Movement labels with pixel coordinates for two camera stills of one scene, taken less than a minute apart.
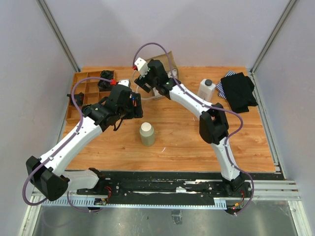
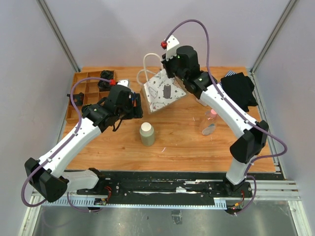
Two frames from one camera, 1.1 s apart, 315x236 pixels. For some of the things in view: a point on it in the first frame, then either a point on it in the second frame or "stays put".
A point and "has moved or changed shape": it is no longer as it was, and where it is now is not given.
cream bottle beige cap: (147, 134) stays put
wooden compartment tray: (86, 83) stays put
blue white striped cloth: (219, 86) stays put
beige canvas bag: (167, 60) has moved or changed shape
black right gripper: (142, 84) → (167, 63)
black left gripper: (136, 111) stays put
